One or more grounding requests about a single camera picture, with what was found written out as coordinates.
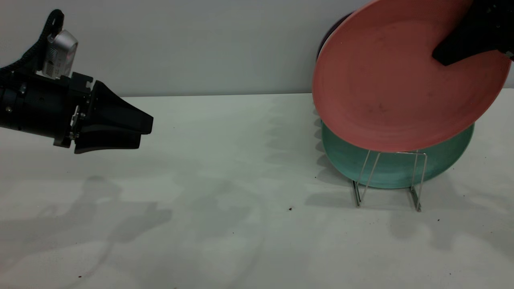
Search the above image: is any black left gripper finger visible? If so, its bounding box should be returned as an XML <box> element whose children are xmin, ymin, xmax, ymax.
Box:
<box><xmin>86</xmin><ymin>80</ymin><xmax>154</xmax><ymax>136</ymax></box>
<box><xmin>74</xmin><ymin>130</ymin><xmax>142</xmax><ymax>155</ymax></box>

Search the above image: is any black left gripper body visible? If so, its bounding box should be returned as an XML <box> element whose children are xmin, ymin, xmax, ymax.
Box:
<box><xmin>18</xmin><ymin>72</ymin><xmax>95</xmax><ymax>149</ymax></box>

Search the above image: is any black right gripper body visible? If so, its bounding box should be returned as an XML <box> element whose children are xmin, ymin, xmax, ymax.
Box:
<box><xmin>494</xmin><ymin>0</ymin><xmax>514</xmax><ymax>61</ymax></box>

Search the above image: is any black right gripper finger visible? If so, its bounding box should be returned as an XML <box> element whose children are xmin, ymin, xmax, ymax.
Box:
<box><xmin>432</xmin><ymin>0</ymin><xmax>507</xmax><ymax>67</ymax></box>

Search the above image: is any pink round plate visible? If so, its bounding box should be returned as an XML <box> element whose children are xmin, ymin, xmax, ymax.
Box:
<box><xmin>312</xmin><ymin>0</ymin><xmax>512</xmax><ymax>153</ymax></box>

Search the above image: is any dark purple round plate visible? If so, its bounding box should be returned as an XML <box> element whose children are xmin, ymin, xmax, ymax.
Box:
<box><xmin>316</xmin><ymin>11</ymin><xmax>355</xmax><ymax>57</ymax></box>

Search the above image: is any green round plate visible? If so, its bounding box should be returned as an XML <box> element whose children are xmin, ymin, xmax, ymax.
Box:
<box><xmin>321</xmin><ymin>120</ymin><xmax>475</xmax><ymax>189</ymax></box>

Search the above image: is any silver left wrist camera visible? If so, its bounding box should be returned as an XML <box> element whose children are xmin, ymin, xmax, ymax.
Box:
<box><xmin>42</xmin><ymin>30</ymin><xmax>79</xmax><ymax>79</ymax></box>

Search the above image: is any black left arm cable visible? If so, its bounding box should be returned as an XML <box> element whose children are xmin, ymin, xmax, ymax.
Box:
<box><xmin>0</xmin><ymin>9</ymin><xmax>65</xmax><ymax>77</ymax></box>

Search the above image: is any metal wire plate rack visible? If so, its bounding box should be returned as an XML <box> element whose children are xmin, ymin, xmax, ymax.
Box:
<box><xmin>352</xmin><ymin>149</ymin><xmax>427</xmax><ymax>212</ymax></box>

